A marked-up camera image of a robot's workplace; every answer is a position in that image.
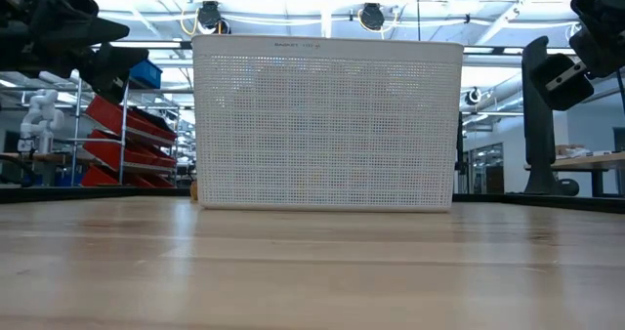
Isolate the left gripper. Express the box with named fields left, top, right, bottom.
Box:
left=0, top=0, right=150, bottom=105

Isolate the white plastic laundry basket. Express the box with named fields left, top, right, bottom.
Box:
left=191, top=33, right=465, bottom=214

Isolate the small blue bin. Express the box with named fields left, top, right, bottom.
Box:
left=128, top=58, right=163, bottom=91

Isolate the rack of red bins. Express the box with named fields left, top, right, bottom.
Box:
left=67, top=78, right=180, bottom=189

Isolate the wooden desk with black legs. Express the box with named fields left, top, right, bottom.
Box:
left=523, top=150, right=625, bottom=198

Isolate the black upright pole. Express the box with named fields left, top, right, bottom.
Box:
left=454, top=110, right=467, bottom=195

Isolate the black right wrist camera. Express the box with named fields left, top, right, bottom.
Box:
left=529, top=53, right=596, bottom=112

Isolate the black pedestal stand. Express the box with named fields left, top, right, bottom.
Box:
left=520, top=35, right=581, bottom=197

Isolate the black aluminium table frame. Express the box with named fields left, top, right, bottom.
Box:
left=0, top=186, right=625, bottom=216

